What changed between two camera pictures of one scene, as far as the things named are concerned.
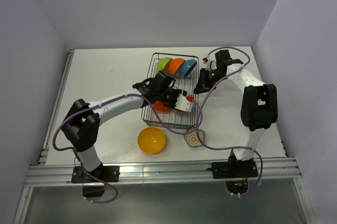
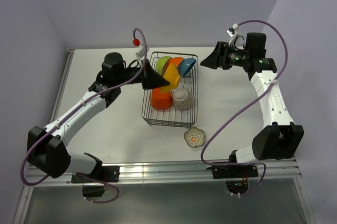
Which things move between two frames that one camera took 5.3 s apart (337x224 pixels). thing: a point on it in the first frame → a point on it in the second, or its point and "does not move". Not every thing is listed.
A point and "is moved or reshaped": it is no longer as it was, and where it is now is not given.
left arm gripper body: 169,96 → 130,73
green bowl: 163,64 does not move
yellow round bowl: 151,140 → 171,74
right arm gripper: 203,85 → 218,57
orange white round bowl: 175,66 does not move
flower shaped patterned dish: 192,139 does not move
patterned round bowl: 179,112 is moved or reshaped
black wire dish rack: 155,118 does not move
